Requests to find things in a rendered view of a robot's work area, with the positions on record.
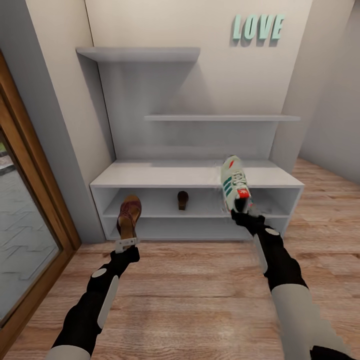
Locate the decorative sign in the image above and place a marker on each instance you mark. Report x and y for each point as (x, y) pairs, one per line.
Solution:
(264, 26)

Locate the door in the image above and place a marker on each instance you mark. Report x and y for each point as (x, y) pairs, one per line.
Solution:
(38, 238)

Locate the sandal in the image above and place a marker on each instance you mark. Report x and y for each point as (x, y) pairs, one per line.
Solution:
(183, 198)
(130, 212)

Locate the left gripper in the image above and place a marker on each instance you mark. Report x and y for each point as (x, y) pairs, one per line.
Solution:
(128, 256)

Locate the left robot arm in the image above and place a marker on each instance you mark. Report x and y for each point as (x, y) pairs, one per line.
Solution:
(86, 320)

